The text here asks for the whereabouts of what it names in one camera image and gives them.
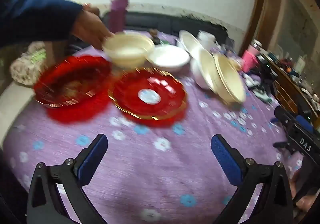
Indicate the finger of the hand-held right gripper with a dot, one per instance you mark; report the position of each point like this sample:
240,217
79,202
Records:
281,145
285,116

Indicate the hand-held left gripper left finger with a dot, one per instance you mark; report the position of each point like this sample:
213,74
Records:
93,159

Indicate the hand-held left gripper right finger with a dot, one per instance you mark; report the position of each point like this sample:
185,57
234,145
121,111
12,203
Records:
225,161

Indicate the white foam bowl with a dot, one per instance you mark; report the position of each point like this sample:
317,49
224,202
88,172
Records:
167,58

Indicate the another person's forearm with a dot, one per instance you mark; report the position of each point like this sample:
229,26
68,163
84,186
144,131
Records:
37,19

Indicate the person's right hand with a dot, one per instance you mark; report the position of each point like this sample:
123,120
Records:
295,184

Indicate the wooden side cabinet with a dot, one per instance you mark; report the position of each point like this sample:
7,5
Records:
290,89

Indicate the black tripod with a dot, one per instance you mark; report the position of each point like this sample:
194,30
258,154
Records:
266,76

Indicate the purple floral tablecloth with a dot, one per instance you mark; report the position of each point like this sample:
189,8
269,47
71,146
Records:
150,164

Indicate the pink container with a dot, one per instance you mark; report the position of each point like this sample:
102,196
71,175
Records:
250,60

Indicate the ribbed cream plastic bowl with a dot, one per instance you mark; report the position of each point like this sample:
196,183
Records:
230,79

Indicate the red glass plate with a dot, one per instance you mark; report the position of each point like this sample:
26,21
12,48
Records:
125,94

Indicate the red glass bowl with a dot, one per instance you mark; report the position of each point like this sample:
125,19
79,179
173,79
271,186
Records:
72,81

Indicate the white jar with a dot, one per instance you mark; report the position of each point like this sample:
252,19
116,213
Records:
206,36

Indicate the floral blanket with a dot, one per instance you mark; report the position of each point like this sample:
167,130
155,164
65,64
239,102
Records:
27,64

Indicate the white tilted bowl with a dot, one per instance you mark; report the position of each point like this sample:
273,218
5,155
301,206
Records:
190,41

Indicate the purple thermos bottle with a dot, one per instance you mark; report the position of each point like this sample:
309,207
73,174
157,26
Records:
117,14

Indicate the black leather sofa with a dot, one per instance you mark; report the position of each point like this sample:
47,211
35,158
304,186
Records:
155,23

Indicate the wooden door frame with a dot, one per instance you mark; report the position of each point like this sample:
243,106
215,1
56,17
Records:
260,2

